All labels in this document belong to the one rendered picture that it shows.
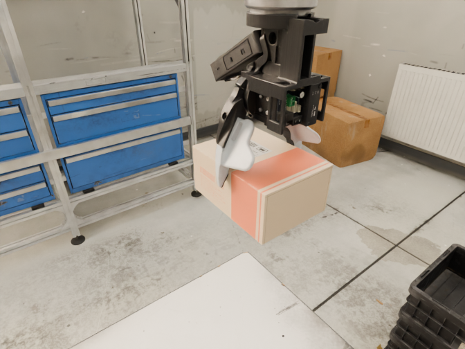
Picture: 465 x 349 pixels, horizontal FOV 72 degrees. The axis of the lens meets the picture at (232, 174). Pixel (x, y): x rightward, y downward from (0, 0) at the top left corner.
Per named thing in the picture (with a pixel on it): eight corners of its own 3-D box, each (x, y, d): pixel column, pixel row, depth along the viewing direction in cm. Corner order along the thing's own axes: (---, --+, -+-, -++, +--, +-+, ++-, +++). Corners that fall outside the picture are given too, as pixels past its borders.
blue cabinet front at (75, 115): (70, 193, 178) (39, 94, 150) (183, 157, 215) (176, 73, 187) (72, 195, 176) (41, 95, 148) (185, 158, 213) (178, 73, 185)
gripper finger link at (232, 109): (214, 143, 37) (249, 74, 36) (207, 139, 38) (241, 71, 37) (240, 154, 40) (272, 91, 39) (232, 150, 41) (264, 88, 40)
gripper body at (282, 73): (277, 142, 34) (288, 17, 28) (230, 118, 40) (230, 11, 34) (324, 125, 38) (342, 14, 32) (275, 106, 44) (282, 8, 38)
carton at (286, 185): (195, 188, 50) (192, 145, 46) (253, 166, 56) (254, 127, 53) (261, 245, 39) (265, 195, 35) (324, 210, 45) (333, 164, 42)
